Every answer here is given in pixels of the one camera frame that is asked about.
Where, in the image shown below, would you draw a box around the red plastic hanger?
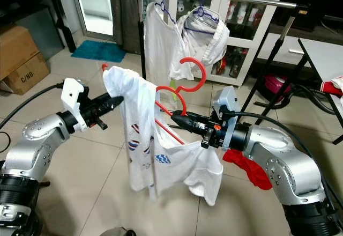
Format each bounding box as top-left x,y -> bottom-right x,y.
101,56 -> 208,145

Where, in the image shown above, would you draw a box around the white printed t-shirt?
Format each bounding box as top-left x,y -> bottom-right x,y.
103,66 -> 225,207

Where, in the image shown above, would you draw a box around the teal floor mat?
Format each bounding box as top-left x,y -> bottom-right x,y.
71,40 -> 128,63

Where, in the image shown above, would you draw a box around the red cloth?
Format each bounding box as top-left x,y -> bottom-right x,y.
222,149 -> 274,191

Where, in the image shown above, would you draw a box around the white denim shorts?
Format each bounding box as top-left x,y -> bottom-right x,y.
174,8 -> 230,82

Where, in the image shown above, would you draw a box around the printed cardboard box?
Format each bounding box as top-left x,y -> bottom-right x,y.
4,53 -> 50,95

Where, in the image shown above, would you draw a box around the plain white shirt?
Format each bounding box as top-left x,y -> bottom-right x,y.
142,3 -> 180,82

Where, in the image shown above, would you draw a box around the pink plastic appliance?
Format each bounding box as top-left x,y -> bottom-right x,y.
263,75 -> 290,97

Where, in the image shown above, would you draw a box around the grey curtain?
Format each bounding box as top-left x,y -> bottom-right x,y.
110,0 -> 144,54

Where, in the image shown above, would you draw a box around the white framed glass door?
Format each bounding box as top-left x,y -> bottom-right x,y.
72,0 -> 113,38

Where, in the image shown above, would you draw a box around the white low drawer unit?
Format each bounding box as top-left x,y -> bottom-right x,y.
257,32 -> 309,68

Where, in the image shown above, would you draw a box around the red garment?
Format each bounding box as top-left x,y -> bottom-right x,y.
320,82 -> 335,94

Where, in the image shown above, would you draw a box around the crumpled white garment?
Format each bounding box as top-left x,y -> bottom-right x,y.
324,77 -> 343,109

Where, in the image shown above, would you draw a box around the grey table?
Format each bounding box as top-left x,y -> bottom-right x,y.
297,38 -> 343,145

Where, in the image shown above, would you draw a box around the black cabinet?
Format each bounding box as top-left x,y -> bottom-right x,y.
279,0 -> 343,33

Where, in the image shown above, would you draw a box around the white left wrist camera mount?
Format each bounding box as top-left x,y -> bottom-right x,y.
60,77 -> 87,133

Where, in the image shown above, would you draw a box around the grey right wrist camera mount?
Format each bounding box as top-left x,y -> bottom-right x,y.
212,85 -> 240,152

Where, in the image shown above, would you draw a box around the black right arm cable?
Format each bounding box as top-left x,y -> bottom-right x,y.
238,112 -> 333,204

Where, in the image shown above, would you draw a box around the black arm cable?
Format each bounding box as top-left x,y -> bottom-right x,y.
0,83 -> 65,129
238,112 -> 333,204

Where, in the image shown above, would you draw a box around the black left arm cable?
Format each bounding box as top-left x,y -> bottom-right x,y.
0,83 -> 65,129

